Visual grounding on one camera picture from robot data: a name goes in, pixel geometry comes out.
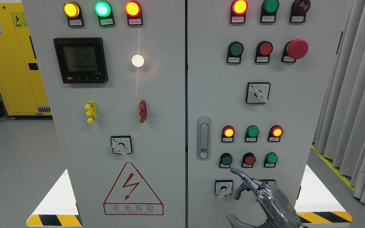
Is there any upper red push button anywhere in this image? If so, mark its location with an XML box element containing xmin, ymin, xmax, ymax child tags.
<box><xmin>254</xmin><ymin>41</ymin><xmax>273</xmax><ymax>63</ymax></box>

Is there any grey electrical control cabinet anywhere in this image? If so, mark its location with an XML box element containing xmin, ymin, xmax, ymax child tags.
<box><xmin>22</xmin><ymin>0</ymin><xmax>352</xmax><ymax>228</ymax></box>

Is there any red mushroom emergency stop button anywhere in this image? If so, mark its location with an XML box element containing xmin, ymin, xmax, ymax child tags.
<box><xmin>281</xmin><ymin>39</ymin><xmax>309</xmax><ymax>63</ymax></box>

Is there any left door rotary selector switch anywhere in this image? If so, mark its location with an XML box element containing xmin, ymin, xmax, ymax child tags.
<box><xmin>110</xmin><ymin>136</ymin><xmax>133</xmax><ymax>155</ymax></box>

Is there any yellow safety storage cabinet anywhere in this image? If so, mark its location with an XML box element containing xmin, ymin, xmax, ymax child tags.
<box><xmin>0</xmin><ymin>2</ymin><xmax>51</xmax><ymax>116</ymax></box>

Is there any red test terminal block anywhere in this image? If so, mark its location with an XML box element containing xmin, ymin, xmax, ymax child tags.
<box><xmin>138</xmin><ymin>100</ymin><xmax>147</xmax><ymax>123</ymax></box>

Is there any green indicator lamp top left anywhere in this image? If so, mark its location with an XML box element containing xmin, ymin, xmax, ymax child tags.
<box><xmin>94</xmin><ymin>1</ymin><xmax>115</xmax><ymax>26</ymax></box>

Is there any green indicator lamp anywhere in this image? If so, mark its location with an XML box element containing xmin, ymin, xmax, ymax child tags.
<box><xmin>260</xmin><ymin>0</ymin><xmax>279</xmax><ymax>23</ymax></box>
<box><xmin>94</xmin><ymin>1</ymin><xmax>115</xmax><ymax>26</ymax></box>
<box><xmin>245</xmin><ymin>125</ymin><xmax>259</xmax><ymax>143</ymax></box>

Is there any lower red stop button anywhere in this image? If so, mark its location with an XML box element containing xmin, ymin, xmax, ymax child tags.
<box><xmin>241</xmin><ymin>152</ymin><xmax>256</xmax><ymax>168</ymax></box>

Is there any black digital power meter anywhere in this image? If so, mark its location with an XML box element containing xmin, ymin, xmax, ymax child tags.
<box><xmin>54</xmin><ymin>37</ymin><xmax>108</xmax><ymax>84</ymax></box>

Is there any green push button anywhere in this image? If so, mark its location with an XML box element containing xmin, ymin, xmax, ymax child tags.
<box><xmin>263</xmin><ymin>152</ymin><xmax>278</xmax><ymax>168</ymax></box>
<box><xmin>226</xmin><ymin>41</ymin><xmax>244</xmax><ymax>64</ymax></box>

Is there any black key selector switch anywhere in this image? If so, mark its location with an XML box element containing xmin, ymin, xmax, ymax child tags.
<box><xmin>260</xmin><ymin>179</ymin><xmax>276</xmax><ymax>184</ymax></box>

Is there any lower left red indicator lamp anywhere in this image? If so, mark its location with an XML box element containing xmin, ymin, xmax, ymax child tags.
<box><xmin>221</xmin><ymin>125</ymin><xmax>235</xmax><ymax>143</ymax></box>

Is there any lower right red indicator lamp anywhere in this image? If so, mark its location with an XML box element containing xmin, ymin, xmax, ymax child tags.
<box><xmin>267</xmin><ymin>125</ymin><xmax>283</xmax><ymax>142</ymax></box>

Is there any white lit indicator lamp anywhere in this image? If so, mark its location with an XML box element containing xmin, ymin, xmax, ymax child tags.
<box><xmin>131</xmin><ymin>54</ymin><xmax>145</xmax><ymax>67</ymax></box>

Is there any red high voltage warning sticker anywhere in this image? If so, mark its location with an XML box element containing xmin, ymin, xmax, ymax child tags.
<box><xmin>103</xmin><ymin>162</ymin><xmax>164</xmax><ymax>216</ymax></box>

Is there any right door upper selector switch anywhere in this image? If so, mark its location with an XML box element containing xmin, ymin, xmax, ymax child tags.
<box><xmin>245</xmin><ymin>82</ymin><xmax>271</xmax><ymax>104</ymax></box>

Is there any green start button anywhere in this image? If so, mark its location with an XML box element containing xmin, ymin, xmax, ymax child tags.
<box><xmin>219</xmin><ymin>153</ymin><xmax>232</xmax><ymax>168</ymax></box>

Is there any grey robotic dexterous hand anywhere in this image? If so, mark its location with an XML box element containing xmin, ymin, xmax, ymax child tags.
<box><xmin>229</xmin><ymin>168</ymin><xmax>304</xmax><ymax>228</ymax></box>

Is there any silver cabinet door handle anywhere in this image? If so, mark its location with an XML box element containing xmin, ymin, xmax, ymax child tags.
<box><xmin>197</xmin><ymin>117</ymin><xmax>211</xmax><ymax>159</ymax></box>

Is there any upper green push button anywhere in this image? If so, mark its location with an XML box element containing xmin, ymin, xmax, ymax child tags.
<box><xmin>226</xmin><ymin>41</ymin><xmax>244</xmax><ymax>64</ymax></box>

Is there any red indicator lamp top right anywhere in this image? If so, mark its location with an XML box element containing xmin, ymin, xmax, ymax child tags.
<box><xmin>230</xmin><ymin>0</ymin><xmax>249</xmax><ymax>24</ymax></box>

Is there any dark red buzzer top right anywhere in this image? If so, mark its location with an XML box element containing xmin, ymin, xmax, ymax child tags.
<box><xmin>289</xmin><ymin>0</ymin><xmax>311</xmax><ymax>23</ymax></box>

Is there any lower white rotary selector switch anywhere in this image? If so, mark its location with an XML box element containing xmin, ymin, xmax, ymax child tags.
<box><xmin>215</xmin><ymin>180</ymin><xmax>234</xmax><ymax>199</ymax></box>

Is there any left yellow black hazard foot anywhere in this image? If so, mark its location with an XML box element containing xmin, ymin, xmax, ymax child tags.
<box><xmin>26</xmin><ymin>214</ymin><xmax>83</xmax><ymax>226</ymax></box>

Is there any grey pleated curtain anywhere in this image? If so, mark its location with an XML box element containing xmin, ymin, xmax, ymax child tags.
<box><xmin>314</xmin><ymin>0</ymin><xmax>365</xmax><ymax>203</ymax></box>

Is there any yellow test terminal block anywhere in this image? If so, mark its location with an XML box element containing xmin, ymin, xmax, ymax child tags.
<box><xmin>85</xmin><ymin>100</ymin><xmax>97</xmax><ymax>124</ymax></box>

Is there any lower right green push button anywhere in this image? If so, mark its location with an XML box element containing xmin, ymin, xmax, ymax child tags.
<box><xmin>263</xmin><ymin>152</ymin><xmax>278</xmax><ymax>168</ymax></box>

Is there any yellow indicator lamp top left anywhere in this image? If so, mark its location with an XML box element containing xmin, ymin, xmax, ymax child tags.
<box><xmin>63</xmin><ymin>2</ymin><xmax>84</xmax><ymax>27</ymax></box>

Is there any right yellow black hazard foot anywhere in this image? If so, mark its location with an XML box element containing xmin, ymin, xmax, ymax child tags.
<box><xmin>297</xmin><ymin>211</ymin><xmax>353</xmax><ymax>224</ymax></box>

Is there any red indicator lamp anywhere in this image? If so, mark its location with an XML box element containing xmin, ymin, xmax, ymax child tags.
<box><xmin>230</xmin><ymin>0</ymin><xmax>249</xmax><ymax>24</ymax></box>
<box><xmin>125</xmin><ymin>0</ymin><xmax>143</xmax><ymax>26</ymax></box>
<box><xmin>221</xmin><ymin>125</ymin><xmax>235</xmax><ymax>143</ymax></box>
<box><xmin>267</xmin><ymin>125</ymin><xmax>283</xmax><ymax>142</ymax></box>

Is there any yellow black hazard foot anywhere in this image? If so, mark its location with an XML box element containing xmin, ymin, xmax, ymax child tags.
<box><xmin>26</xmin><ymin>214</ymin><xmax>83</xmax><ymax>226</ymax></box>
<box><xmin>297</xmin><ymin>211</ymin><xmax>353</xmax><ymax>224</ymax></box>

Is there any green indicator lamp top right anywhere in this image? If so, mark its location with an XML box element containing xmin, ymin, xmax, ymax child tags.
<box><xmin>260</xmin><ymin>0</ymin><xmax>279</xmax><ymax>23</ymax></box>

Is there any red indicator lamp top left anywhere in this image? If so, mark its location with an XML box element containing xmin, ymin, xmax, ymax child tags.
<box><xmin>125</xmin><ymin>0</ymin><xmax>143</xmax><ymax>26</ymax></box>

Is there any lower middle green indicator lamp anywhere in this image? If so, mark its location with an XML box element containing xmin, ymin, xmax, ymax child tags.
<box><xmin>245</xmin><ymin>125</ymin><xmax>259</xmax><ymax>143</ymax></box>

